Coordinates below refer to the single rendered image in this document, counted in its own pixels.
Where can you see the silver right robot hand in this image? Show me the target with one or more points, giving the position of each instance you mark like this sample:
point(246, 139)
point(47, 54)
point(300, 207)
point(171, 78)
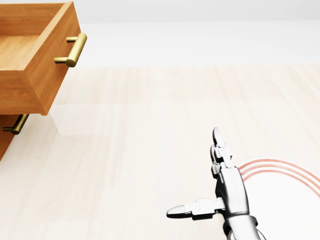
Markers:
point(231, 190)

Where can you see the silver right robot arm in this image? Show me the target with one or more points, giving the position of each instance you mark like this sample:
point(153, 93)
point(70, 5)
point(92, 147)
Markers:
point(243, 228)

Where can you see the white plate with red rings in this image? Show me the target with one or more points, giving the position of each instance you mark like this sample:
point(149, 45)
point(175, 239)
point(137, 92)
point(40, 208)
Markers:
point(285, 190)

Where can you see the open wooden drawer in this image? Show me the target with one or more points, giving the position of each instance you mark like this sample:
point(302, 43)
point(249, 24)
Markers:
point(37, 82)

